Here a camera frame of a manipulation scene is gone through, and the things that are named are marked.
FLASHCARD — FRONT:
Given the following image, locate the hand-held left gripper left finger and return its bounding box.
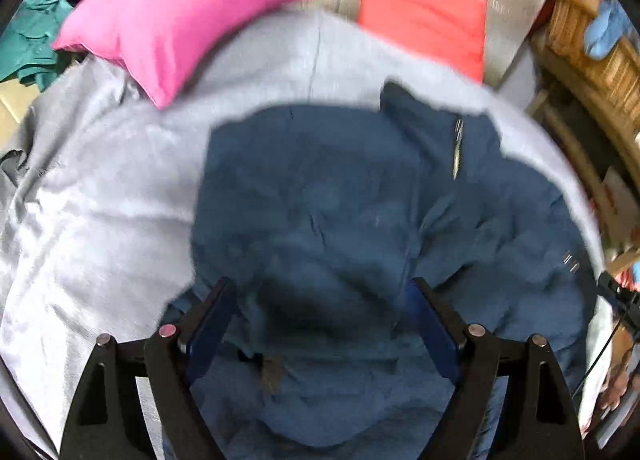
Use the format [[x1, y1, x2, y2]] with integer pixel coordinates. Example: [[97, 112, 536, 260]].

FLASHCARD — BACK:
[[60, 277, 239, 460]]

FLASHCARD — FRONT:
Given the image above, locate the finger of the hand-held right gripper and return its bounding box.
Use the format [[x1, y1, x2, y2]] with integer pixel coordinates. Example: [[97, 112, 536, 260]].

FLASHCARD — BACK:
[[596, 270, 640, 323]]

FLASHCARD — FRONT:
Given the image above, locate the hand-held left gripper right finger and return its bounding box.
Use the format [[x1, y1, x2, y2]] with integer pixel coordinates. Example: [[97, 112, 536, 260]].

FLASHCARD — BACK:
[[405, 277, 586, 460]]

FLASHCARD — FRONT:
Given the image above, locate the dark blue jacket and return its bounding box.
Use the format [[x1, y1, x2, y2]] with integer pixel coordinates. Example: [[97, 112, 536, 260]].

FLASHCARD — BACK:
[[165, 82, 598, 460]]

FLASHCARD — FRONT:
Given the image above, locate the light grey bed sheet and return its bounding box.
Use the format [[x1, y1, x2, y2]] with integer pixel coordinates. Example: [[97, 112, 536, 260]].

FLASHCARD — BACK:
[[0, 10, 617, 460]]

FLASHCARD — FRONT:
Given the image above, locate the light blue cloth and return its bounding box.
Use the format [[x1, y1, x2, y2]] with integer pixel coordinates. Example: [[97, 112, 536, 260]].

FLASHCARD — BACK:
[[584, 0, 637, 60]]

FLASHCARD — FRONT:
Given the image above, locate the pink pillow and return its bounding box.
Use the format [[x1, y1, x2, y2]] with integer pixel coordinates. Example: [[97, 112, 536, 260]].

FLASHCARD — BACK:
[[52, 0, 322, 110]]

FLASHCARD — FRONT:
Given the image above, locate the orange-red pillow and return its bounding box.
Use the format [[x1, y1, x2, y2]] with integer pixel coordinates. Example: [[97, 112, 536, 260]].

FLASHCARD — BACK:
[[357, 0, 489, 86]]

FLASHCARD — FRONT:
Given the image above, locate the teal cloth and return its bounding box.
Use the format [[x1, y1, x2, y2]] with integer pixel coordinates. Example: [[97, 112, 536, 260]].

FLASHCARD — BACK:
[[0, 0, 77, 86]]

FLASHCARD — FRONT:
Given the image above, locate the thin black cable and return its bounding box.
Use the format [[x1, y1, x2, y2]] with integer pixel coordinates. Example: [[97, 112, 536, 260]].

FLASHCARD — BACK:
[[570, 307, 632, 398]]

